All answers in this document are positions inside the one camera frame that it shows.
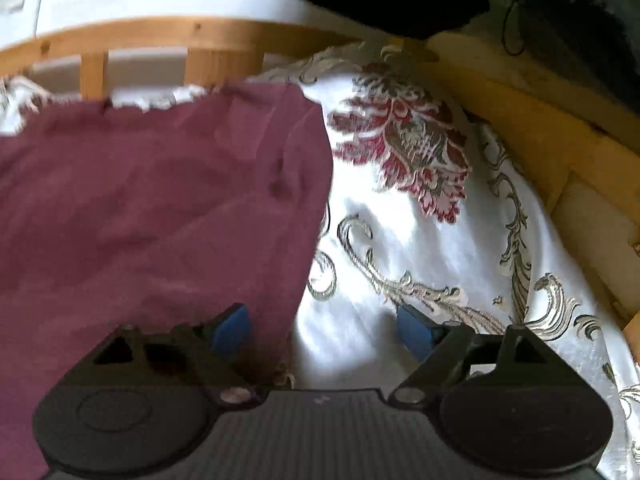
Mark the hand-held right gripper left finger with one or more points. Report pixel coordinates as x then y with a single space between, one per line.
231 331

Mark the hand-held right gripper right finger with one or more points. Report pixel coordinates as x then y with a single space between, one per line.
414 332

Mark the maroon small garment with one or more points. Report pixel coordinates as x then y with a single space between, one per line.
150 200

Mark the white floral bedspread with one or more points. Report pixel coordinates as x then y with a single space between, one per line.
425 220

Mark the wooden bed frame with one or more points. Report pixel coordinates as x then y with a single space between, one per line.
150 35

